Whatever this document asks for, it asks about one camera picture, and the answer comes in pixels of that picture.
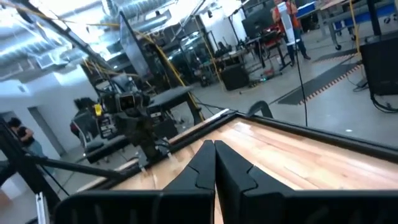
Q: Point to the black rig post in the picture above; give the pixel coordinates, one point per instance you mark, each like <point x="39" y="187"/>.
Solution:
<point x="18" y="161"/>

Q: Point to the yellow tag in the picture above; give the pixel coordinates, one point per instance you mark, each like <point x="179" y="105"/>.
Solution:
<point x="97" y="109"/>

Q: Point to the black diagonal brace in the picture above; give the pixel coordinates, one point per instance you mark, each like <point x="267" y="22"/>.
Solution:
<point x="71" y="167"/>

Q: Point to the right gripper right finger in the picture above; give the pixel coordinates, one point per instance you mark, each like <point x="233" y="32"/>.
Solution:
<point x="311" y="207"/>

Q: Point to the black desk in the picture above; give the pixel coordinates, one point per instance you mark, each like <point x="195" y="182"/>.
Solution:
<point x="169" y="95"/>

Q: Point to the black cabinet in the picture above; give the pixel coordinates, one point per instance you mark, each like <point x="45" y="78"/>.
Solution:
<point x="379" y="65"/>

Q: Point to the black floor box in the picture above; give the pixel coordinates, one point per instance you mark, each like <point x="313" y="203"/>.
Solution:
<point x="234" y="77"/>

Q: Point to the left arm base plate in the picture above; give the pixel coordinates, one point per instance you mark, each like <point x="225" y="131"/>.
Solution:
<point x="152" y="161"/>

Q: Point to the person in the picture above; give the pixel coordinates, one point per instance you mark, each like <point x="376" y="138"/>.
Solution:
<point x="25" y="137"/>
<point x="298" y="31"/>

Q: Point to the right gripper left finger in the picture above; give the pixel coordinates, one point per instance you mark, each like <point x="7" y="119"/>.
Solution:
<point x="140" y="207"/>

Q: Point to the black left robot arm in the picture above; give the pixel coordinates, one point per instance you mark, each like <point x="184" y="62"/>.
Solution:
<point x="140" y="133"/>

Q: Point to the black orange striped mat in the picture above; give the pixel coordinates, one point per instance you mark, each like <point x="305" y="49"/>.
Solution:
<point x="320" y="83"/>

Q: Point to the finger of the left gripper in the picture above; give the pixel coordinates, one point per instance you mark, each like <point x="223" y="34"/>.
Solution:
<point x="109" y="104"/>
<point x="143" y="101"/>

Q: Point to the black table frame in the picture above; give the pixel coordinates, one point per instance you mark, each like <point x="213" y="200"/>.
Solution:
<point x="311" y="132"/>

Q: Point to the silver aluminium extrusion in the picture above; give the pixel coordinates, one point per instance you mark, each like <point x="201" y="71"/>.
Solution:
<point x="42" y="208"/>

